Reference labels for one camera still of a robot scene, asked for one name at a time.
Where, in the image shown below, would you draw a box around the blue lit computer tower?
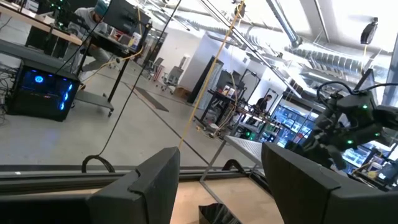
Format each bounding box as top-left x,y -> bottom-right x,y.
5,59 -> 81,123

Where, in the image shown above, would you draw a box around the silver ventilation duct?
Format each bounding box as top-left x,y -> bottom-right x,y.
266,0 -> 304,48

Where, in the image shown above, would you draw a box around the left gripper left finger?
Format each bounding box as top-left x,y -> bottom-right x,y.
86,146 -> 182,224

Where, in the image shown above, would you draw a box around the wooden desk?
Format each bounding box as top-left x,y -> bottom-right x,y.
0,4 -> 84,47

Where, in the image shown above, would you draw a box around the grey office chair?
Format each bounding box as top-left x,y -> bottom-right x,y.
161,65 -> 185,93
145,57 -> 165,81

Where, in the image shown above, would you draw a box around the seated person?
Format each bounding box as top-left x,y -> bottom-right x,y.
63,0 -> 110,74

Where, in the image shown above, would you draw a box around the black ceiling cable reel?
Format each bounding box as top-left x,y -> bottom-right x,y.
359,17 -> 379,45

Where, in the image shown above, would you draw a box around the black workbench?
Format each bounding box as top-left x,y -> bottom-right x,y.
198,88 -> 282,139

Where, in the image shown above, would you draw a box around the black coiled hanging cable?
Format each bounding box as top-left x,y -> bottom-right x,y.
81,0 -> 183,174

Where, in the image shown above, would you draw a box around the grey perforated metal shelf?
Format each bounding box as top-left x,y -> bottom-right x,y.
198,135 -> 267,183

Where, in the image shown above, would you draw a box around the black monitor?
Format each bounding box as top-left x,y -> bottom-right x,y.
103,0 -> 152,35

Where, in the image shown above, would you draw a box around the black aluminium table frame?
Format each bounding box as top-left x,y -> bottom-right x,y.
0,164 -> 261,195

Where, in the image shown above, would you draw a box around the black rolling workstation frame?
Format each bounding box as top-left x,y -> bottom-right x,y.
0,29 -> 153,118

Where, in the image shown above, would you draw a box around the yellow hanging cable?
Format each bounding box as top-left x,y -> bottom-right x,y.
177,0 -> 247,149

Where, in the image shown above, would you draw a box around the black floor mat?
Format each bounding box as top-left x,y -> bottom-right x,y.
132,85 -> 170,113

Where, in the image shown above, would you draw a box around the black deep square bowl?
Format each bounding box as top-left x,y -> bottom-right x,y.
198,202 -> 244,224

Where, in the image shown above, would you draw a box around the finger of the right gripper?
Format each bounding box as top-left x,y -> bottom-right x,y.
325,146 -> 347,170
285,140 -> 313,156

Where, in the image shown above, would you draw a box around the tall black cabinet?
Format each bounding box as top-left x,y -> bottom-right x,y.
187,55 -> 224,104

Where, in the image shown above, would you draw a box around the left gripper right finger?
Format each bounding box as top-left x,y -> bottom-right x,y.
261,141 -> 398,224

